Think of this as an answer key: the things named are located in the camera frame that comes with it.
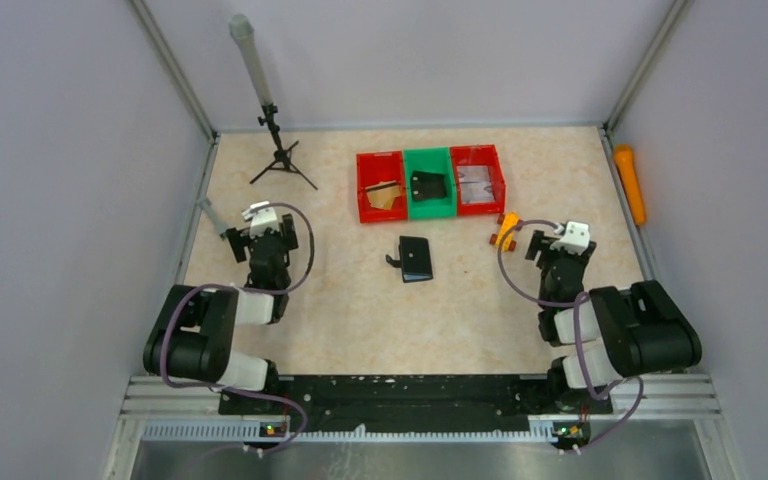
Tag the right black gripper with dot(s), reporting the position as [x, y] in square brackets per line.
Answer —
[557, 252]

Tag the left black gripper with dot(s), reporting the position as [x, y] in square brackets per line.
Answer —
[263, 239]

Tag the black leather card holder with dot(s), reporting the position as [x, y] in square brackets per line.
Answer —
[414, 259]

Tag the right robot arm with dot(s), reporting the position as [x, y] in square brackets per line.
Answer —
[616, 333]

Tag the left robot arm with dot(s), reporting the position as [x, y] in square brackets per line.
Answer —
[195, 331]

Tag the grey cards in red bin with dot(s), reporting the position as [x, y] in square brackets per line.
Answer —
[475, 184]

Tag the gold card in red bin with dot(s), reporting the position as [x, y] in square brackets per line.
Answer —
[383, 196]

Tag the yellow toy block car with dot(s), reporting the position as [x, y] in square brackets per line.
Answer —
[504, 238]

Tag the orange flashlight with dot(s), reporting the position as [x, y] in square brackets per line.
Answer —
[624, 160]

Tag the left red plastic bin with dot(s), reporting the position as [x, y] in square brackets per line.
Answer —
[380, 167]

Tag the red plastic bin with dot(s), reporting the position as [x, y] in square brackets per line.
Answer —
[380, 167]
[480, 155]

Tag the right red plastic bin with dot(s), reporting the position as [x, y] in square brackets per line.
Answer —
[480, 155]

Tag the green plastic bin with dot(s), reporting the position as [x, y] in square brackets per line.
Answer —
[436, 159]

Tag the black tripod with grey pole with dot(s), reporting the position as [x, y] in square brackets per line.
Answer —
[243, 35]

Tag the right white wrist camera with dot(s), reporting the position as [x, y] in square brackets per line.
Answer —
[573, 238]

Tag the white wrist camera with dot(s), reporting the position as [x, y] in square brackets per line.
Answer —
[573, 238]
[261, 218]

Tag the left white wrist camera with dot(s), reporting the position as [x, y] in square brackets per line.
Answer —
[261, 218]

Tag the small grey bracket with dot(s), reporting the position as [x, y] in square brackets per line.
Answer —
[220, 226]

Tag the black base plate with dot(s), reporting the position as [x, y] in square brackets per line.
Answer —
[506, 407]

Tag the aluminium frame rail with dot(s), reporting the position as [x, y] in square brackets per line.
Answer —
[643, 412]

